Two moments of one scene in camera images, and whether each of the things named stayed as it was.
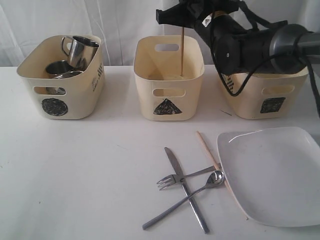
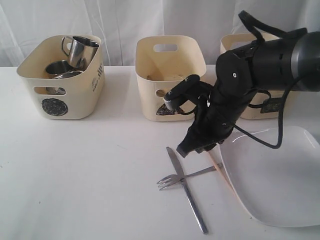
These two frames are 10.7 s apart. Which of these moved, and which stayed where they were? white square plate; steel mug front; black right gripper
Moved: black right gripper
Stayed: steel mug front; white square plate
